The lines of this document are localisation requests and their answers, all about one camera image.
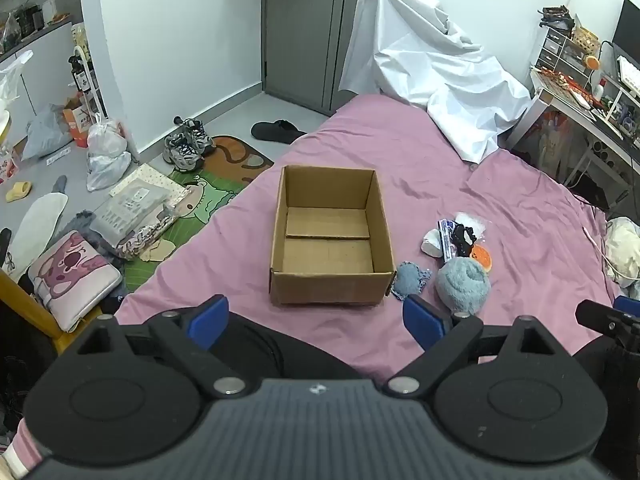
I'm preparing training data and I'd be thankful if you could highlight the white shoe insole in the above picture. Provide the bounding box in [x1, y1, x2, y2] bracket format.
[9, 192, 68, 281]

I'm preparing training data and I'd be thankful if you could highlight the white cover sheet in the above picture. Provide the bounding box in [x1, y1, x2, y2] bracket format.
[338, 0, 533, 165]

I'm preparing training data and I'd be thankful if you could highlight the grey door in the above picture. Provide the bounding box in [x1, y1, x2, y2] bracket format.
[261, 0, 406, 117]

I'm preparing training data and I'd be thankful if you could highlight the white cable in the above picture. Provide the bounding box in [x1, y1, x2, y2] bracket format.
[582, 226, 640, 281]

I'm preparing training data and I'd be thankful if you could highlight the grey plastic packet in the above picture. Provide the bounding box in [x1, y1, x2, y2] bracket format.
[92, 182, 171, 246]

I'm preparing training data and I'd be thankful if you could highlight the beige paper piece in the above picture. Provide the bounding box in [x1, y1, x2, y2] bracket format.
[140, 237, 173, 262]

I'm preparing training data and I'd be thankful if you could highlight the burger plush toy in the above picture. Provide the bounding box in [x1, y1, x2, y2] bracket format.
[472, 243, 494, 275]

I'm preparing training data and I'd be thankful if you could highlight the yellow frame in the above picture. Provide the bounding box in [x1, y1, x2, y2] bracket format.
[0, 267, 81, 356]

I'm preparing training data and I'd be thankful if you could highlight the pink cartoon cushion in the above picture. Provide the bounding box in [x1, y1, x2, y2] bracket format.
[27, 230, 123, 332]

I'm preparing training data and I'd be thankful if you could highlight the desktop drawer organizer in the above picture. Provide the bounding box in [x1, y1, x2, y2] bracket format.
[535, 25, 601, 86]

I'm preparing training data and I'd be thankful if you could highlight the cream cloth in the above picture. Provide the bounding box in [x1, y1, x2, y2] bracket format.
[604, 216, 640, 288]

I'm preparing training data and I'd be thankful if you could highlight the large white plastic bag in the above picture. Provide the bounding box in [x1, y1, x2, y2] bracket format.
[0, 50, 33, 106]

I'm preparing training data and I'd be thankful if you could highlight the polka dot packet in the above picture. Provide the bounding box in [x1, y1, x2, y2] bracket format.
[109, 162, 188, 206]

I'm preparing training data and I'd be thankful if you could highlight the black slipper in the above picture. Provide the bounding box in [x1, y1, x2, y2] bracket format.
[250, 120, 308, 144]

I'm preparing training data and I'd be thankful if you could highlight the orange cardboard box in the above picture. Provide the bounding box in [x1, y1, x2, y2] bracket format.
[62, 97, 98, 148]

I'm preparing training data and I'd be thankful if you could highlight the cartoon floor mat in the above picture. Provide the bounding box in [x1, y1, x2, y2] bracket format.
[122, 135, 275, 293]

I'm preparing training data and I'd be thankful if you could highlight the black monitor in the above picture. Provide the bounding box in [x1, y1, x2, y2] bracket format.
[612, 0, 640, 68]

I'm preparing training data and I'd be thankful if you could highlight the black lace cloth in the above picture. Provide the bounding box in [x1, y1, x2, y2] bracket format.
[450, 225, 477, 258]

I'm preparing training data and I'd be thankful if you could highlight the white floor rack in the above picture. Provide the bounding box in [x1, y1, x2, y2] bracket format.
[74, 45, 106, 116]

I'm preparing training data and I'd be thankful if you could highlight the grey fuzzy rug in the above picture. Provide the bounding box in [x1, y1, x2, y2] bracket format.
[60, 210, 121, 271]

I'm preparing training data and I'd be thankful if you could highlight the patterned pouch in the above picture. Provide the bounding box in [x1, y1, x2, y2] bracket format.
[116, 210, 178, 261]

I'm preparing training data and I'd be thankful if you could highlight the crumpled white tissue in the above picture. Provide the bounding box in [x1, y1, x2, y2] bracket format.
[421, 228, 446, 259]

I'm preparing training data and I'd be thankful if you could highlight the grey sneaker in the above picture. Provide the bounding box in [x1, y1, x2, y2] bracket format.
[182, 119, 217, 156]
[162, 130, 203, 171]

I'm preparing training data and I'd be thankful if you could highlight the brown cardboard box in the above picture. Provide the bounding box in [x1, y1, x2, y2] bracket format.
[269, 165, 397, 306]

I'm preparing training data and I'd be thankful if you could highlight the pink striped cloth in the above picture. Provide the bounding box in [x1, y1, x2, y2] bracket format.
[0, 417, 43, 480]

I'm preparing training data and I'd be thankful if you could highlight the fluffy blue towel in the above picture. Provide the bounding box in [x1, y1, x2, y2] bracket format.
[435, 256, 492, 317]

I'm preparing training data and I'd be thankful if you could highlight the grey plastic bag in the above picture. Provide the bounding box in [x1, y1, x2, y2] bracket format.
[22, 105, 71, 161]

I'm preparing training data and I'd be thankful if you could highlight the white desk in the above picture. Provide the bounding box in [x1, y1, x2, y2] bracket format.
[505, 67, 640, 196]

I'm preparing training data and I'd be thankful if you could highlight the pink bed sheet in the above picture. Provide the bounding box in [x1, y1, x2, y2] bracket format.
[114, 92, 640, 386]

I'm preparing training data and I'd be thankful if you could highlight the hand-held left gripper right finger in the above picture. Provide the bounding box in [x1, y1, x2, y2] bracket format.
[384, 294, 571, 396]

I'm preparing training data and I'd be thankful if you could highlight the clear plastic bag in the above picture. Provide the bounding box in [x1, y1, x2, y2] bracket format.
[452, 212, 487, 241]

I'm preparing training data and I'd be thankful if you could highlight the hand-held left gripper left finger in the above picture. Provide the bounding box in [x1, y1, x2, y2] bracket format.
[75, 295, 247, 400]

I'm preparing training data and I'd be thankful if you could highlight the blue tissue packet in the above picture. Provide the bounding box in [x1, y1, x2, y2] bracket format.
[436, 218, 458, 262]

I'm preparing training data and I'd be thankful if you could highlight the small blue knitted pouch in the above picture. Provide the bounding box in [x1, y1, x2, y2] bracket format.
[391, 261, 432, 302]

